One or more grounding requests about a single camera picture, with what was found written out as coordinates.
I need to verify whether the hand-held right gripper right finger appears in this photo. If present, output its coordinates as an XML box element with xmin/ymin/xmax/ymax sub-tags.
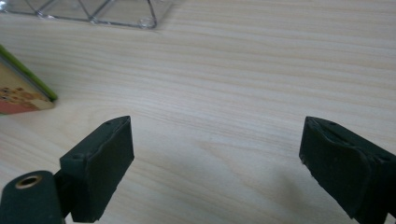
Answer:
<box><xmin>298</xmin><ymin>116</ymin><xmax>396</xmax><ymax>224</ymax></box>

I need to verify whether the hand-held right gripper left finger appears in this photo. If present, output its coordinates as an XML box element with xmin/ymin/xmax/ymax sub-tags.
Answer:
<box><xmin>59</xmin><ymin>115</ymin><xmax>135</xmax><ymax>224</ymax></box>

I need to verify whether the colourful cartoon picture book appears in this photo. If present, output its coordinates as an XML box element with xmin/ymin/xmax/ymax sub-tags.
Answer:
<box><xmin>0</xmin><ymin>43</ymin><xmax>60</xmax><ymax>116</ymax></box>

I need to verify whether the clear acrylic divided box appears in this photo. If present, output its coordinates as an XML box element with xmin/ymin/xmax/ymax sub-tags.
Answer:
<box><xmin>0</xmin><ymin>0</ymin><xmax>176</xmax><ymax>31</ymax></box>

